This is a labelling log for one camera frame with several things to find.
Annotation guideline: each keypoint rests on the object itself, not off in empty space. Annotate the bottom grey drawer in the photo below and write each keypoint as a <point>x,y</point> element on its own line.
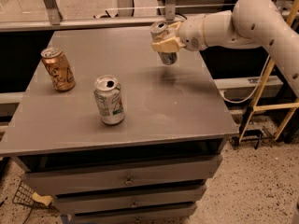
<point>135,216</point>

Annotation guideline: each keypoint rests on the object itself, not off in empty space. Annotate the black wire basket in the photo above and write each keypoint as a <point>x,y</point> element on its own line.
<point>23,196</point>

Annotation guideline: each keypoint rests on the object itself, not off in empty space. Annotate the orange soda can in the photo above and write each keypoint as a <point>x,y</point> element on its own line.
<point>59,69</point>

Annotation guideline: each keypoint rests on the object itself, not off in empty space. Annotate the metal railing frame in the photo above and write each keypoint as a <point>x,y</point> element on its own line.
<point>43,15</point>

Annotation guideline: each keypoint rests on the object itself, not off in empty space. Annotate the grey drawer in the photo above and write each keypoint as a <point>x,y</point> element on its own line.
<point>135,216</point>
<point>130,199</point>
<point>123,175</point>

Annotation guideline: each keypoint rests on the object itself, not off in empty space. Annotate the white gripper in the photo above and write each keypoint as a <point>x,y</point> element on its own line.
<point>191,33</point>

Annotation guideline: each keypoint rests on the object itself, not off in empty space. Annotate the silver redbull can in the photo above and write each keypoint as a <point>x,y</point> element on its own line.
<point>162,42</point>

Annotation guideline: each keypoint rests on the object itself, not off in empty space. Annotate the top grey drawer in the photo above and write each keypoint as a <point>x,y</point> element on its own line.
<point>123,175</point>

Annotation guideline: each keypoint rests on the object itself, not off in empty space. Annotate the white green soda can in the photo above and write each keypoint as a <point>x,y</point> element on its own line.
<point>107,94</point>

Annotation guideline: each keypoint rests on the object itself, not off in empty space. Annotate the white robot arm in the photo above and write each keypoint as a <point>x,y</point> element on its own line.
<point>219,31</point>

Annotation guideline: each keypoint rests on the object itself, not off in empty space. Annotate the middle grey drawer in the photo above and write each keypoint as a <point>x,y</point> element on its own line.
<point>130,199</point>

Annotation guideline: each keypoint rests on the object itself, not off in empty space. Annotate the yellow metal stand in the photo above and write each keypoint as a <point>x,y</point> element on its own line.
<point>267,106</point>

